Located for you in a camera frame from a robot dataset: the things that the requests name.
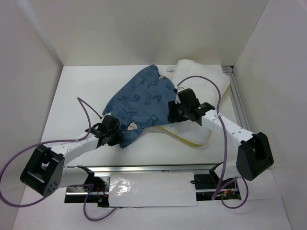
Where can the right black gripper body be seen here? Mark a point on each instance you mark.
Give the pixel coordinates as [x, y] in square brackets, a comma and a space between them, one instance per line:
[178, 112]

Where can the aluminium side rail frame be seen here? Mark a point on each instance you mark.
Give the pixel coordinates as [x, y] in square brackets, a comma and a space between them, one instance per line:
[240, 112]

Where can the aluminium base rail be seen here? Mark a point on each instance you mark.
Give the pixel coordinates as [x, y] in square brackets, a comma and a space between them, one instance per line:
[203, 182]

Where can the blue letter print pillowcase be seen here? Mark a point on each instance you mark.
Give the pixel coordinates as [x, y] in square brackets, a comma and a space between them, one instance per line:
[141, 103]

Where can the white cover plate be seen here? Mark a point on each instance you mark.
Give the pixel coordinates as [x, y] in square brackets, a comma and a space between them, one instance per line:
[162, 189]

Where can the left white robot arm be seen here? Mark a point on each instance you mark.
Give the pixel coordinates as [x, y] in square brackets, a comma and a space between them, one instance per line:
[47, 170]

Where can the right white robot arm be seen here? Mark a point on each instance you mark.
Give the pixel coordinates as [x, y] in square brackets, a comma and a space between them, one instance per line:
[254, 154]

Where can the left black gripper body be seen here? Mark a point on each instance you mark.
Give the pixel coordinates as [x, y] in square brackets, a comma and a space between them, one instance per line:
[115, 137]

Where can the white pillow yellow edge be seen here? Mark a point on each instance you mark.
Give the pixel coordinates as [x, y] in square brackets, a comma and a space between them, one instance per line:
[190, 132]

